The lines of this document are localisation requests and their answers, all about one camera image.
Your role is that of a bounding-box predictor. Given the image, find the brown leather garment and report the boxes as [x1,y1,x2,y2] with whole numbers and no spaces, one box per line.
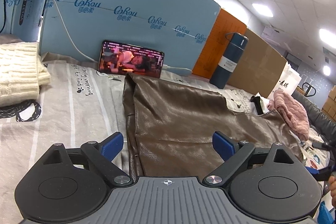
[123,74,303,178]

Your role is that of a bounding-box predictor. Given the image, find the brown cardboard box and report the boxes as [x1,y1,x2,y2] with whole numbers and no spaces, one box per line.
[227,29,286,98]

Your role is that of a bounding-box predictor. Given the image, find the blue foam board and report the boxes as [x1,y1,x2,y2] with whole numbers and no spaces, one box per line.
[1,0,220,69]

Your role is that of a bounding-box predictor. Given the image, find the white shopping bag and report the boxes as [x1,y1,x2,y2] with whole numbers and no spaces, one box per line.
[268,62,302,99]

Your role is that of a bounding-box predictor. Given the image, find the orange board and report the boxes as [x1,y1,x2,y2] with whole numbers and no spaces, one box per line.
[193,9,247,79]

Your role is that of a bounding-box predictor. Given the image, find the pink knitted sweater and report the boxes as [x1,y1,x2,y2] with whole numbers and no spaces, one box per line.
[267,89,310,141]

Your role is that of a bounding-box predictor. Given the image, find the smartphone with bright screen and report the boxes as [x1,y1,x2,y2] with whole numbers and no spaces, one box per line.
[98,40,165,78]

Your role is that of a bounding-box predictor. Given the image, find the stacked cardboard boxes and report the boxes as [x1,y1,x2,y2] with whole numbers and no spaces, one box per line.
[322,85,336,121]

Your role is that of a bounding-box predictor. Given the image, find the white charging cable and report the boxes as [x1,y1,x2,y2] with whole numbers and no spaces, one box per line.
[45,0,194,77]

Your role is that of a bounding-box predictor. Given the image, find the dark blue thermos bottle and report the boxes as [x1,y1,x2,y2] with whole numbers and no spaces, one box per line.
[210,32,249,89]

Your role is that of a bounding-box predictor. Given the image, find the black leather sofa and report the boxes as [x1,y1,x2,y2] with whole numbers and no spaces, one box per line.
[292,91,335,142]

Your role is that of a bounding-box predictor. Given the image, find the cream knitted sweater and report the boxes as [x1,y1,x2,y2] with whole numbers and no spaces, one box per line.
[1,42,51,107]

